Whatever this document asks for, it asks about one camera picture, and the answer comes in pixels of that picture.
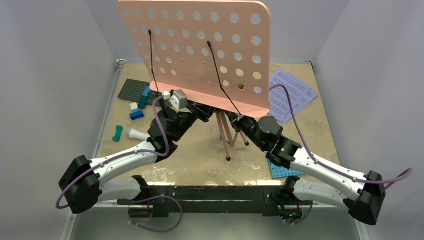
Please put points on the colourful brick toy car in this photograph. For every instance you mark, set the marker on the colourful brick toy car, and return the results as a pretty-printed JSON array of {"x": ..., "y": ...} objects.
[{"x": 241, "y": 86}]

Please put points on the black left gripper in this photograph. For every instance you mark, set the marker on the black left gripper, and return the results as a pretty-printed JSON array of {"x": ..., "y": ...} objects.
[{"x": 199, "y": 111}]

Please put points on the blue brick column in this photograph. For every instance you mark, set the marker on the blue brick column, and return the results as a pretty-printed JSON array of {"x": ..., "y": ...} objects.
[{"x": 144, "y": 97}]

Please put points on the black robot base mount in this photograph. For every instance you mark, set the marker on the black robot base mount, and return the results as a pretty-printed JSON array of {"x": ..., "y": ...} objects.
[{"x": 268, "y": 201}]

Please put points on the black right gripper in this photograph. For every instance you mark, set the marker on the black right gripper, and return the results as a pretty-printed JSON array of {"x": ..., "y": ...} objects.
[{"x": 236, "y": 119}]

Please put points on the pink music stand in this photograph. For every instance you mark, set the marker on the pink music stand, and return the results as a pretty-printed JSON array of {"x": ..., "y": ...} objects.
[{"x": 206, "y": 48}]

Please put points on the light blue building baseplate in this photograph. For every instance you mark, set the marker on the light blue building baseplate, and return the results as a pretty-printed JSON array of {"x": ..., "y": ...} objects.
[{"x": 278, "y": 172}]

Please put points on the white microphone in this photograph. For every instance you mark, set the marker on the white microphone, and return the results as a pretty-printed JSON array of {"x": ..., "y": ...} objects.
[{"x": 134, "y": 134}]

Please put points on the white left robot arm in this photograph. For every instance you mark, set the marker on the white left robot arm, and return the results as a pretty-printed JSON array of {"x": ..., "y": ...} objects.
[{"x": 83, "y": 183}]

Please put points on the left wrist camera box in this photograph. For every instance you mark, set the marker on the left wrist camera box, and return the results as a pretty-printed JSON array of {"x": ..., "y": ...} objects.
[{"x": 178, "y": 99}]

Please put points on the blue and white brick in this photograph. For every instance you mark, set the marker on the blue and white brick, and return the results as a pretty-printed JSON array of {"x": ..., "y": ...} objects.
[{"x": 136, "y": 113}]

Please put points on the dark grey building baseplate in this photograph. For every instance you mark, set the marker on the dark grey building baseplate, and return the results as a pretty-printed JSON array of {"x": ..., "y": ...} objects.
[{"x": 132, "y": 90}]

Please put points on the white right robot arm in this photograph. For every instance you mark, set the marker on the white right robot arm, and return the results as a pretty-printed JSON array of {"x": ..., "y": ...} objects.
[{"x": 361, "y": 194}]

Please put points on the teal arch block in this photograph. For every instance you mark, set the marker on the teal arch block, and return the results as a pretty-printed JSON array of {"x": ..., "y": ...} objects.
[{"x": 118, "y": 133}]

